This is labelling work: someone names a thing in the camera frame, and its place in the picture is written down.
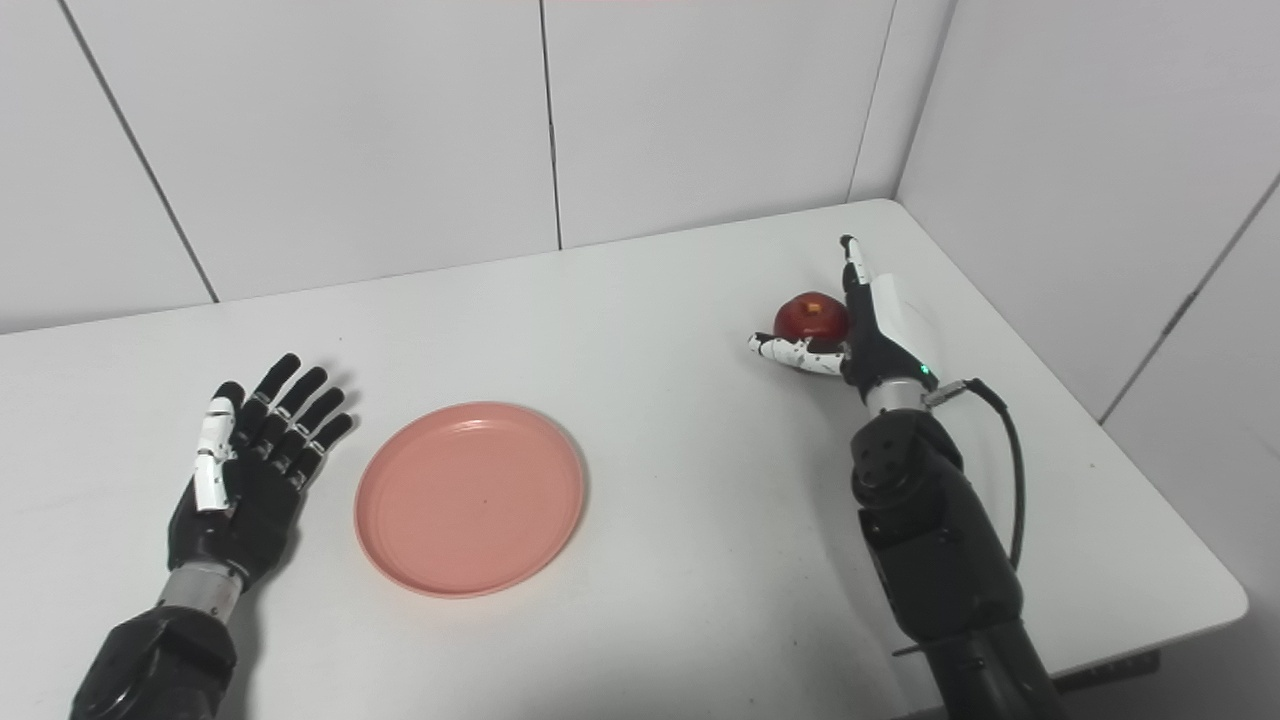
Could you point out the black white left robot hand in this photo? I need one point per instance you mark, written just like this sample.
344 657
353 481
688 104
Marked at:
245 510

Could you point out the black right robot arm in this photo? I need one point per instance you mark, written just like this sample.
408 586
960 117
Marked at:
930 540

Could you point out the pink round plate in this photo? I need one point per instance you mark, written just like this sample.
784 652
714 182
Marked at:
470 500

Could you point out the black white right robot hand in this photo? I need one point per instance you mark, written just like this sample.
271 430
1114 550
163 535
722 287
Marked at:
880 350

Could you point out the red apple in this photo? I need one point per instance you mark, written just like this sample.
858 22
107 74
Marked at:
808 318

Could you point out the black table frame bar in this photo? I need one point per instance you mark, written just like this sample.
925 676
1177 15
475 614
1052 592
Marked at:
1110 672

